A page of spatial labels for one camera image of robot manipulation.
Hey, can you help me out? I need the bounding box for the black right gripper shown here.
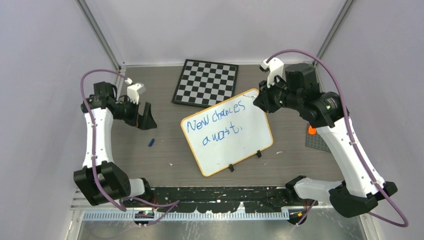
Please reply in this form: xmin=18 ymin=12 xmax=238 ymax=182
xmin=254 ymin=74 xmax=302 ymax=113

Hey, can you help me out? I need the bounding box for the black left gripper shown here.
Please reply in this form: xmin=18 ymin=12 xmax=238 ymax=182
xmin=113 ymin=95 xmax=157 ymax=130

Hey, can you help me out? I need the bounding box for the blue marker cap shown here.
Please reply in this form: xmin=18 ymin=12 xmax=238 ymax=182
xmin=148 ymin=138 xmax=155 ymax=147

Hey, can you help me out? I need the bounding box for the yellow framed whiteboard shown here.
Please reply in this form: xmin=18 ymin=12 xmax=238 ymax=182
xmin=180 ymin=88 xmax=274 ymax=177

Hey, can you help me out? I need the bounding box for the white blue marker pen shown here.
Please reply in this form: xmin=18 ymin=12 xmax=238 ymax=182
xmin=243 ymin=94 xmax=258 ymax=99

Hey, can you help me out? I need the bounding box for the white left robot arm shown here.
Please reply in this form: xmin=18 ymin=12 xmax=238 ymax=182
xmin=73 ymin=80 xmax=157 ymax=207

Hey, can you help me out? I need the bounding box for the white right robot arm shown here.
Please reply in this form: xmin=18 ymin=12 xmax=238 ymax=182
xmin=253 ymin=58 xmax=398 ymax=218

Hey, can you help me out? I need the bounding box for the orange curved block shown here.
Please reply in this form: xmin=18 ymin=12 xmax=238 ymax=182
xmin=307 ymin=125 xmax=317 ymax=135

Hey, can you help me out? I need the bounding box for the black white chessboard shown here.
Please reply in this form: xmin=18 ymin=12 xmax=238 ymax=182
xmin=171 ymin=59 xmax=239 ymax=108

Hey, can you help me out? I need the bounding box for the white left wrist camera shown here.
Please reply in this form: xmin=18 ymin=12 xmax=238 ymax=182
xmin=124 ymin=77 xmax=146 ymax=105

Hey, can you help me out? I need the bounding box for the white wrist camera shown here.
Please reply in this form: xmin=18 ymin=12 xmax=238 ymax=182
xmin=124 ymin=77 xmax=146 ymax=105
xmin=259 ymin=57 xmax=284 ymax=88

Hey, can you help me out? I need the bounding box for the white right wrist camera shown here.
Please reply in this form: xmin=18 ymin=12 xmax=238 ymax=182
xmin=259 ymin=57 xmax=284 ymax=88

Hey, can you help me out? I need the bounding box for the white toothed cable rail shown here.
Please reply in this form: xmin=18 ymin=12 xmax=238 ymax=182
xmin=82 ymin=209 xmax=290 ymax=222

